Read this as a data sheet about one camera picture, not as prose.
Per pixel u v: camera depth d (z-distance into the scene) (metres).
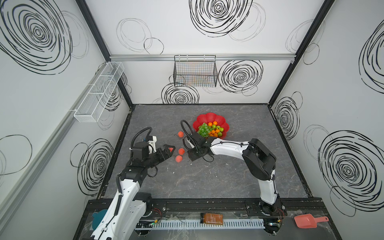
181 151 0.91
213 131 1.02
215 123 1.05
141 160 0.59
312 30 0.80
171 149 0.73
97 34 0.80
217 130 1.02
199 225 0.80
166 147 0.69
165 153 0.69
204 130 0.98
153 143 0.72
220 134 0.99
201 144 0.72
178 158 0.89
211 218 0.68
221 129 1.02
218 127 1.02
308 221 0.70
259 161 0.50
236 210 0.74
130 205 0.48
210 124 1.06
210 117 1.08
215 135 0.99
